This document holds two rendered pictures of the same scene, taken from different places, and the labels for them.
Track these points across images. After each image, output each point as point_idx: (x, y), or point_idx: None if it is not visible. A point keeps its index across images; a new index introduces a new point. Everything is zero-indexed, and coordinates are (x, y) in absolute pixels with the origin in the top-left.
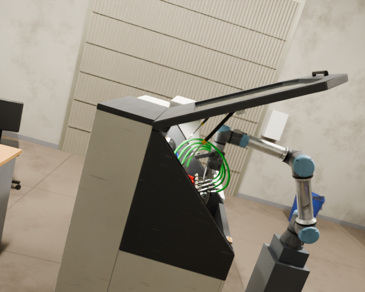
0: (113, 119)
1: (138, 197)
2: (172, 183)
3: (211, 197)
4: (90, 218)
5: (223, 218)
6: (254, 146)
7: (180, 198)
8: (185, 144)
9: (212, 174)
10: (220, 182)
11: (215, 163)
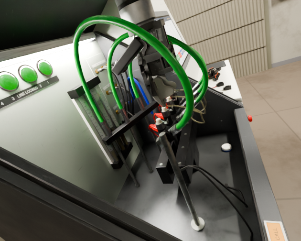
0: None
1: (1, 234)
2: None
3: (217, 108)
4: None
5: (246, 145)
6: None
7: (43, 226)
8: (135, 57)
9: (172, 82)
10: (203, 87)
11: (152, 60)
